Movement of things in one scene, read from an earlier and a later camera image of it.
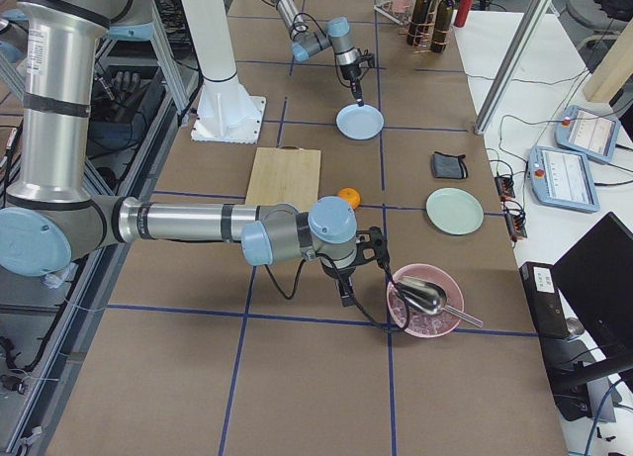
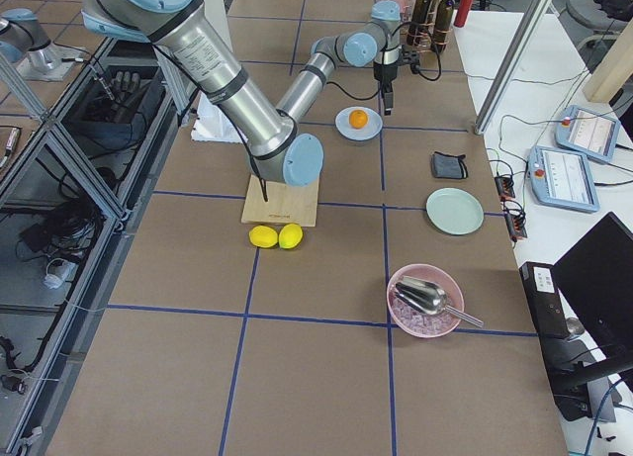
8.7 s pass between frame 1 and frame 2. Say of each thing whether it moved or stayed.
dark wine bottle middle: stayed
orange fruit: moved
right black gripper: moved
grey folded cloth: stayed
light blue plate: stayed
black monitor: stayed
